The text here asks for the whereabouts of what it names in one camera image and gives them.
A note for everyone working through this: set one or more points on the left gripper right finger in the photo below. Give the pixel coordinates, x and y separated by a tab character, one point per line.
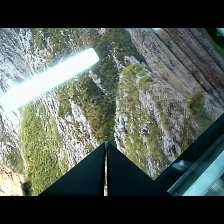
128	176

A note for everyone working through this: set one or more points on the silver frame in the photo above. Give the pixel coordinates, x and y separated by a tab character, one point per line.
203	173

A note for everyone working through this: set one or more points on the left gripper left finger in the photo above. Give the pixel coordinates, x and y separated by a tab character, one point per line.
85	176

